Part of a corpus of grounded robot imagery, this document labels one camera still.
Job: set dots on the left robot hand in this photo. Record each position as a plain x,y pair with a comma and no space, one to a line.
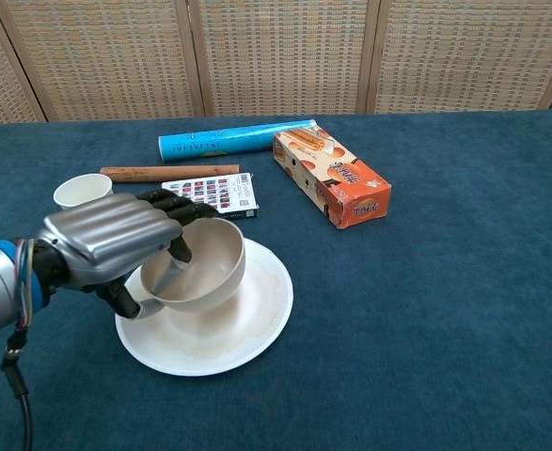
106,235

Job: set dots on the paper cup with green flower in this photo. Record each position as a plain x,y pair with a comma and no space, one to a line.
82,189

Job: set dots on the beige bowl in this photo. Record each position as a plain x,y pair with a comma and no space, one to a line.
209,268

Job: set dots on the wooden rolling pin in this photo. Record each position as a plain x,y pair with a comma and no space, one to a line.
162,172

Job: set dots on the flat box with picture grid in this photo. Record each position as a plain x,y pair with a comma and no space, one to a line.
221,192

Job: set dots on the blue cling film roll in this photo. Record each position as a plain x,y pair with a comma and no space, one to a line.
219,143

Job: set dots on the white plate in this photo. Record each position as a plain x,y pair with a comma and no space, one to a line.
238,338

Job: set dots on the orange snack box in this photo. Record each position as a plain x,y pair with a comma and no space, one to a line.
336,176

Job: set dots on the woven folding screen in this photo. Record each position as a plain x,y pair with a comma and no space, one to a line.
275,56

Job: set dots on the teal tablecloth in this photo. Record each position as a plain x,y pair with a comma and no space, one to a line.
398,305

